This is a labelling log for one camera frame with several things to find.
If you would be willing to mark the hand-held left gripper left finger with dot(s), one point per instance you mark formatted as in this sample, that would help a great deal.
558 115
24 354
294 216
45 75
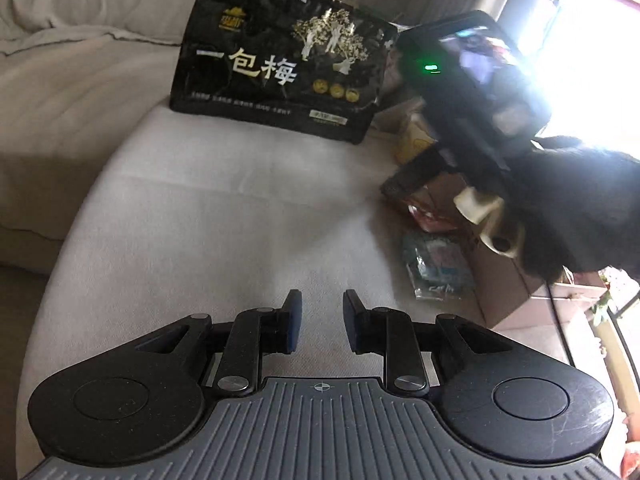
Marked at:
292 322

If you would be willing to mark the yellow snack packet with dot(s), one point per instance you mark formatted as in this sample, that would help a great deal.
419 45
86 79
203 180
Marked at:
414 139

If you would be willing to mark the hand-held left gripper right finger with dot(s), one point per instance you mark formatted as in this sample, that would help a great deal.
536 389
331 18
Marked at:
354 325

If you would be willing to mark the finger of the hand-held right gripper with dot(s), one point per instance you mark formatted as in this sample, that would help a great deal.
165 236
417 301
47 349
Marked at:
410 176

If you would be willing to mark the red snack packet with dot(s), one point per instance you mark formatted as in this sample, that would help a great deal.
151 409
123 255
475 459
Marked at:
431 216

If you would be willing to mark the person's right hand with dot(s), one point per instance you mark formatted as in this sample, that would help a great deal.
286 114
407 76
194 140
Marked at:
575 200

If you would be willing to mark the grey covered sofa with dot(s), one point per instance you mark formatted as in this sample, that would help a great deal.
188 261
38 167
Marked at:
75 110

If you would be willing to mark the large black snack bag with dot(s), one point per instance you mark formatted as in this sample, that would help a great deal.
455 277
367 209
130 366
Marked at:
280 60

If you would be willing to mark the small blue clear packet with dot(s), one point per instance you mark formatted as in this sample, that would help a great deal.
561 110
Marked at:
436 266

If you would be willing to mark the cardboard box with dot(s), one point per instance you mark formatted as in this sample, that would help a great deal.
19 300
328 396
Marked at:
505 285

